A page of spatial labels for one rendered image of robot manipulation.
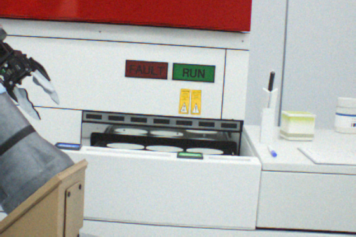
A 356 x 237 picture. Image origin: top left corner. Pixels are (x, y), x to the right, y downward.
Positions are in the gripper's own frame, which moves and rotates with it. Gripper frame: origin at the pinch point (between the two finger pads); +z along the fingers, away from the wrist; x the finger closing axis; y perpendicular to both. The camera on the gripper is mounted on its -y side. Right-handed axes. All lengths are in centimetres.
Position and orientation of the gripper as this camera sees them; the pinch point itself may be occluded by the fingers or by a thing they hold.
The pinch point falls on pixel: (46, 107)
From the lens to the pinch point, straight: 189.9
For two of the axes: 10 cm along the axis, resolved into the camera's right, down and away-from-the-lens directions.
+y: -1.0, -0.1, -9.9
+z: 6.3, 7.7, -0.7
